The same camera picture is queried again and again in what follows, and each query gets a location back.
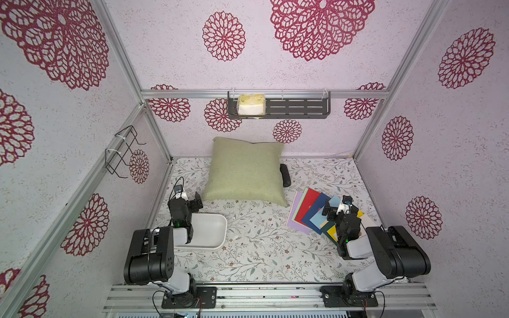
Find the dark green envelope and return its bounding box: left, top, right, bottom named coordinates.
left=321, top=221, right=337, bottom=242

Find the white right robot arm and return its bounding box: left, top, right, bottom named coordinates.
left=322, top=196, right=431, bottom=302

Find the small black cylinder object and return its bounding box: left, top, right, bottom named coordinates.
left=280, top=164, right=292, bottom=188

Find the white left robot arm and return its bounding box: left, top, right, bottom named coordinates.
left=123, top=193, right=203, bottom=299

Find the lilac envelope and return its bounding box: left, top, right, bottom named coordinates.
left=286, top=192, right=311, bottom=235

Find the black wire wall rack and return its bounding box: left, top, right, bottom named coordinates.
left=104, top=125, right=146, bottom=179

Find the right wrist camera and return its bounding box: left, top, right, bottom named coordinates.
left=336, top=201, right=353, bottom=215

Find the white plastic storage box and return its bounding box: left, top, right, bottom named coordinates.
left=174, top=213, right=228, bottom=252

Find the aluminium front rail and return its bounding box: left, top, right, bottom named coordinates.
left=102, top=283, right=437, bottom=315

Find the dark blue envelope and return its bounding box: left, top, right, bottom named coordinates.
left=296, top=189, right=330, bottom=235

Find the yellow white sponge block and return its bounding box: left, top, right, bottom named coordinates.
left=237, top=94, right=266, bottom=116

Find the light blue envelope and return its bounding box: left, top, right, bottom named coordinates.
left=310, top=196, right=341, bottom=231

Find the black wall shelf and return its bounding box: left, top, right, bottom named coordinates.
left=227, top=90, right=331, bottom=119

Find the yellow envelope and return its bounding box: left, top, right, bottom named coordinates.
left=326, top=211, right=364, bottom=242

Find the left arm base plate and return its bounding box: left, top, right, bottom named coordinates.
left=162, top=287, right=217, bottom=310

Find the green square pillow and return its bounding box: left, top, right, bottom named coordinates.
left=203, top=137, right=288, bottom=207

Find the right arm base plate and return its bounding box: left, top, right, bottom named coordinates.
left=319, top=286, right=379, bottom=308

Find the red envelope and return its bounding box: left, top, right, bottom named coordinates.
left=293, top=188, right=321, bottom=225

